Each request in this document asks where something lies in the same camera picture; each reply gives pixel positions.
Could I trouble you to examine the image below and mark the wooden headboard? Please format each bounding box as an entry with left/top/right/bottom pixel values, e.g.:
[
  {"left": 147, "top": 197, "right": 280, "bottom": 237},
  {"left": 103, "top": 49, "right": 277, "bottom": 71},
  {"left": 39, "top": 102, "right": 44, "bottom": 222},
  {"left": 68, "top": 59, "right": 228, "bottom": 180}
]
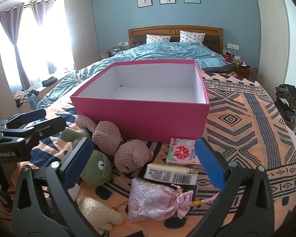
[{"left": 128, "top": 26, "right": 224, "bottom": 55}]

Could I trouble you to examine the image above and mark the pile of clothes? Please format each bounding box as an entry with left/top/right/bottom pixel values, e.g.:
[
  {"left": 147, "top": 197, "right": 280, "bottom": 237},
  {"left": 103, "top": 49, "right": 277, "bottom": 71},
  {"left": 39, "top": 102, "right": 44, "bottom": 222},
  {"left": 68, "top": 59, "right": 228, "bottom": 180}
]
[{"left": 13, "top": 89, "right": 41, "bottom": 109}]

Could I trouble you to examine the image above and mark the peach patterned blanket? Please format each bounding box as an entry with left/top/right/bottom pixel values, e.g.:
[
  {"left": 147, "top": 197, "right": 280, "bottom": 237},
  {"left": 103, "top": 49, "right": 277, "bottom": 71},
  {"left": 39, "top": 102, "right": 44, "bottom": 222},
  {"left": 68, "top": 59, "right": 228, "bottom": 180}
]
[{"left": 0, "top": 70, "right": 296, "bottom": 237}]

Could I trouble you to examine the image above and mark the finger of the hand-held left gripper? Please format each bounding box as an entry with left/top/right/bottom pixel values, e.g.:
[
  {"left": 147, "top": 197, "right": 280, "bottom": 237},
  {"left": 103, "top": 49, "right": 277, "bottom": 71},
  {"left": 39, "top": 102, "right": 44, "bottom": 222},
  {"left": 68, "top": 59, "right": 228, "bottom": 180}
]
[
  {"left": 0, "top": 108, "right": 47, "bottom": 131},
  {"left": 1, "top": 116, "right": 67, "bottom": 143}
]

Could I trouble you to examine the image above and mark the grey-purple curtain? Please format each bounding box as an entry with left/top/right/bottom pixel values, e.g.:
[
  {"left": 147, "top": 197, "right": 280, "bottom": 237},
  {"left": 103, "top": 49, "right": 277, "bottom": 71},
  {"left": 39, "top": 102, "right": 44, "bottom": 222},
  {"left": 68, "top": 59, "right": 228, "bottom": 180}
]
[
  {"left": 30, "top": 0, "right": 58, "bottom": 74},
  {"left": 0, "top": 2, "right": 31, "bottom": 90}
]

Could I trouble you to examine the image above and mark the cream packet with barcode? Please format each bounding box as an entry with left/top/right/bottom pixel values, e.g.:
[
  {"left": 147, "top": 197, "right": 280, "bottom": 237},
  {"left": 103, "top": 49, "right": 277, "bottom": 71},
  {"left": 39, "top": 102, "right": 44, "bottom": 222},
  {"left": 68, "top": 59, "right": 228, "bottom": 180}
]
[{"left": 143, "top": 162, "right": 199, "bottom": 185}]

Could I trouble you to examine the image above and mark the pink cardboard box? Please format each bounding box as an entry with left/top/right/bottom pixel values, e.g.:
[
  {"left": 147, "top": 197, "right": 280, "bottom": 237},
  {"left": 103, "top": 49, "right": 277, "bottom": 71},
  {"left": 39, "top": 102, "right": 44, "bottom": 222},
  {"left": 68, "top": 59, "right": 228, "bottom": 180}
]
[{"left": 70, "top": 59, "right": 210, "bottom": 144}]

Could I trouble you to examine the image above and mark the pink brocade pouch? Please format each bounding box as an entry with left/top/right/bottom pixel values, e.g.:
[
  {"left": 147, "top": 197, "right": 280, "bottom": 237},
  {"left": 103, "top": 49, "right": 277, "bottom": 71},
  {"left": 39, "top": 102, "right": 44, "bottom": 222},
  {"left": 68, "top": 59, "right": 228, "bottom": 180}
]
[{"left": 113, "top": 178, "right": 222, "bottom": 224}]

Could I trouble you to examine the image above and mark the cream plush toy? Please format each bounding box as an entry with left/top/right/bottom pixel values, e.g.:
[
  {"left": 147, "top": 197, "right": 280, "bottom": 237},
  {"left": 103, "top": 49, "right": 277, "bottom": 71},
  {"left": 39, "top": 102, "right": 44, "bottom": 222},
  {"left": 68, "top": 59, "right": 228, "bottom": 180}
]
[{"left": 69, "top": 184, "right": 125, "bottom": 231}]

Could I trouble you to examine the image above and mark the dark bag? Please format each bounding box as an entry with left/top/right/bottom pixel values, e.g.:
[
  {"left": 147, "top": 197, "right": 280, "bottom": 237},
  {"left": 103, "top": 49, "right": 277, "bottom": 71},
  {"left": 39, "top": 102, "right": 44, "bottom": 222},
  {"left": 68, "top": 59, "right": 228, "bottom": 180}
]
[{"left": 274, "top": 84, "right": 296, "bottom": 130}]

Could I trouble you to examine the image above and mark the blue duvet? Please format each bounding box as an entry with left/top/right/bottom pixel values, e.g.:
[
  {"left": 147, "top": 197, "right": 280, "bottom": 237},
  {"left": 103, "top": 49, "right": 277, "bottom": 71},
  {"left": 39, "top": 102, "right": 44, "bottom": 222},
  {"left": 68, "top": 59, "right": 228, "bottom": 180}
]
[{"left": 38, "top": 41, "right": 235, "bottom": 109}]

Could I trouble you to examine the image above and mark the dark folded garment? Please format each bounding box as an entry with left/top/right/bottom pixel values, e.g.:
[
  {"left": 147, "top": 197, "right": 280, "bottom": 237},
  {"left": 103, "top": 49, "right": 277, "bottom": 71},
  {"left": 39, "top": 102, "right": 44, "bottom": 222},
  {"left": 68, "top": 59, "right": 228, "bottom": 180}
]
[{"left": 41, "top": 77, "right": 58, "bottom": 87}]

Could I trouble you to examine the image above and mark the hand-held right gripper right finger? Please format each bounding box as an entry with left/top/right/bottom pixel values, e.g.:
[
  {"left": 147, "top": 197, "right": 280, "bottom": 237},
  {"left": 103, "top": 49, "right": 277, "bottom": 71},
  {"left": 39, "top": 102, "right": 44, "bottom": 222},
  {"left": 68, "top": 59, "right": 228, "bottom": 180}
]
[{"left": 186, "top": 137, "right": 283, "bottom": 237}]

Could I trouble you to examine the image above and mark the white patterned pillow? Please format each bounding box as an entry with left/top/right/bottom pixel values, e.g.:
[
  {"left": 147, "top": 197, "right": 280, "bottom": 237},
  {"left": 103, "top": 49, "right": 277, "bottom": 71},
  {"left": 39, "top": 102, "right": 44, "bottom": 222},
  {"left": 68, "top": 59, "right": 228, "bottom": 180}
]
[
  {"left": 145, "top": 35, "right": 172, "bottom": 44},
  {"left": 180, "top": 30, "right": 206, "bottom": 46}
]

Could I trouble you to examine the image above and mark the pink knit plush bear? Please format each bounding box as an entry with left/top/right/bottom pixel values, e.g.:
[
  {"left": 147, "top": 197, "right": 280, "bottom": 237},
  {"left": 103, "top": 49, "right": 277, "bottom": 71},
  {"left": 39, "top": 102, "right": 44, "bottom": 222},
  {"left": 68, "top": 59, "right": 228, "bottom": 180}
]
[{"left": 75, "top": 114, "right": 150, "bottom": 174}]

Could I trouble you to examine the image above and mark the floral tissue pack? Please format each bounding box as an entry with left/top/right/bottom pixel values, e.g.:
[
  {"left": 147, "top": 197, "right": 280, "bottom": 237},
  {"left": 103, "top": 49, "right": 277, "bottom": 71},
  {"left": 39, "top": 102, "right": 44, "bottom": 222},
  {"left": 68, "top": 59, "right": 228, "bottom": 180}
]
[{"left": 166, "top": 138, "right": 203, "bottom": 165}]

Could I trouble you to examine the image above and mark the dark grey cloth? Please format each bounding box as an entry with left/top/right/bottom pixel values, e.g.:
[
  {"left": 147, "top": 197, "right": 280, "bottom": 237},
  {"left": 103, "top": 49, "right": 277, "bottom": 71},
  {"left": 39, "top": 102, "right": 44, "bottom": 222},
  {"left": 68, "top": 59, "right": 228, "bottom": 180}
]
[{"left": 202, "top": 65, "right": 235, "bottom": 74}]

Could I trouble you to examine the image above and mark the wooden nightstand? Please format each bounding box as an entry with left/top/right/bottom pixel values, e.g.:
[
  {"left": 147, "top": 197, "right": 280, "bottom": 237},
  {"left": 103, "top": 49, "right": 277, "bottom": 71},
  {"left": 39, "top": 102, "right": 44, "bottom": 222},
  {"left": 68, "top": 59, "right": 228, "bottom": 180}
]
[{"left": 233, "top": 63, "right": 251, "bottom": 79}]

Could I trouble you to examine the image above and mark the green plush frog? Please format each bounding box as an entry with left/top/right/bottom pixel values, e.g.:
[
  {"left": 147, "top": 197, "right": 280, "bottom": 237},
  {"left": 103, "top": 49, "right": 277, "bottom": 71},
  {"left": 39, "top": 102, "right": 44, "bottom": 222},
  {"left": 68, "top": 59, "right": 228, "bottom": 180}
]
[{"left": 60, "top": 127, "right": 112, "bottom": 186}]

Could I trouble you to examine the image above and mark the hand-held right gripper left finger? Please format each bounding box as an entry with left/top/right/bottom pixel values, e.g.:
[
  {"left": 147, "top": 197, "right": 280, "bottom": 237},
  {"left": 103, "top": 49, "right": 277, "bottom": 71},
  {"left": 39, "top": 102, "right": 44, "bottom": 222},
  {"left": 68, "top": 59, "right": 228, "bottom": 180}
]
[{"left": 11, "top": 136, "right": 106, "bottom": 237}]

